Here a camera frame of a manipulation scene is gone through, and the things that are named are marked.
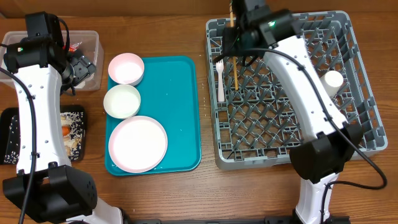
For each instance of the white plastic fork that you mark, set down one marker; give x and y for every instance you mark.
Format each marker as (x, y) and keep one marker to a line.
(220, 69)

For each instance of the black food waste tray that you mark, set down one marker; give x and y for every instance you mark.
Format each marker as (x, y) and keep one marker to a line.
(73, 116)

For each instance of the red snack wrapper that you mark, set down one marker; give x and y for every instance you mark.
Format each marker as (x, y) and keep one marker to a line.
(74, 47)

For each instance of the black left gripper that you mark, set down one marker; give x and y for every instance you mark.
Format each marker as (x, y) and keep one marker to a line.
(83, 68)

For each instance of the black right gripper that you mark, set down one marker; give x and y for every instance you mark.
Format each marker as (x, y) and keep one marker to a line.
(227, 37)

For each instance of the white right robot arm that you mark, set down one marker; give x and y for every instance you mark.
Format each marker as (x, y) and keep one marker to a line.
(329, 141)

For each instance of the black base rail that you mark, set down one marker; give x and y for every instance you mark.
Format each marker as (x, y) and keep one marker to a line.
(269, 220)

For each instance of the large pink plate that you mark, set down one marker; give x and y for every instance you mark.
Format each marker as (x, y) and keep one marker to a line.
(138, 144)

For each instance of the white cup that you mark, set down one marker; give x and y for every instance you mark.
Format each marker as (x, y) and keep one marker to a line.
(332, 81)

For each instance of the pink bowl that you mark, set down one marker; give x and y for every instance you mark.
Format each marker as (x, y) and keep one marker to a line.
(126, 69)

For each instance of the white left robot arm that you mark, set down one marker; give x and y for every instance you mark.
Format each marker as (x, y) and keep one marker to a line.
(46, 187)

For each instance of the teal plastic tray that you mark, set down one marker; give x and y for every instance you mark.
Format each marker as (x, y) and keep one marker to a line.
(169, 94)

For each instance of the wooden chopstick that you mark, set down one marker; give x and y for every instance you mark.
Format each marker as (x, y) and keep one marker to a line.
(231, 16)

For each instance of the white bowl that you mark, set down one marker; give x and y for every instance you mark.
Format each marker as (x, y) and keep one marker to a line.
(122, 101)

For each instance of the orange carrot piece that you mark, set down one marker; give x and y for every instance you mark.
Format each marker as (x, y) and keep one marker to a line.
(65, 130)

